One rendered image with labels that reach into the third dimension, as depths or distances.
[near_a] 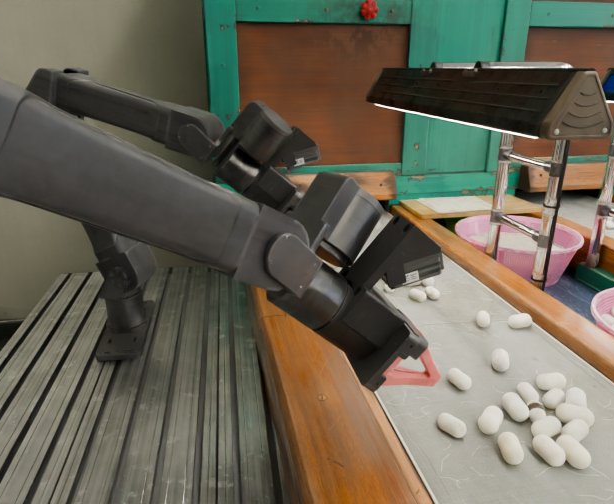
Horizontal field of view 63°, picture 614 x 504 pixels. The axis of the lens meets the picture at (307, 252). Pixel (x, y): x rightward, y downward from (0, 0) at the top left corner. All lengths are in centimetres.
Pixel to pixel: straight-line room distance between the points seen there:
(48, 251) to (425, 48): 163
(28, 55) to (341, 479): 191
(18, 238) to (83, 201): 200
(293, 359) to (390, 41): 91
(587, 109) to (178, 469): 60
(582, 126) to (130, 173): 47
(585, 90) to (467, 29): 84
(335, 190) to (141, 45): 169
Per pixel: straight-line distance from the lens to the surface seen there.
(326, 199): 43
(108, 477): 67
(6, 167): 29
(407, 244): 45
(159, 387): 80
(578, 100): 61
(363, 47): 133
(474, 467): 57
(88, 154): 30
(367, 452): 52
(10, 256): 234
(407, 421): 61
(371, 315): 45
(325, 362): 65
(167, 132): 78
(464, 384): 66
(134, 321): 93
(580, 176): 161
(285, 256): 38
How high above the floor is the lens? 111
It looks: 20 degrees down
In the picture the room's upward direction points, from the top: straight up
